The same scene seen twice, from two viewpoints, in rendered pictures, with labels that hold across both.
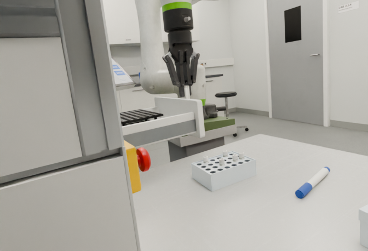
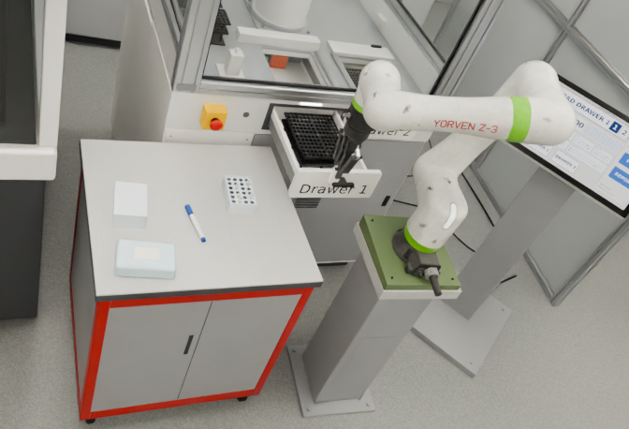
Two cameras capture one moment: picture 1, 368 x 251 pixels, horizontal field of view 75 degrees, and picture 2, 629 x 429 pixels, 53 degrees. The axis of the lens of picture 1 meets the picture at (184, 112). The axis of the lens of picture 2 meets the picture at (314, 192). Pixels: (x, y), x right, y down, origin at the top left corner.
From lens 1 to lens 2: 1.95 m
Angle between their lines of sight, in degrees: 81
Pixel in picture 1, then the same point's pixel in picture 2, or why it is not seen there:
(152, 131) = (284, 152)
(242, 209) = (194, 184)
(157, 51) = (446, 147)
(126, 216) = (168, 108)
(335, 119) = not seen: outside the picture
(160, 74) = (419, 166)
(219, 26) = not seen: outside the picture
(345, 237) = (150, 197)
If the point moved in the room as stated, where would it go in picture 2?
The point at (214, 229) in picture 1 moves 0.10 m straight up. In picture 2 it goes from (186, 167) to (192, 142)
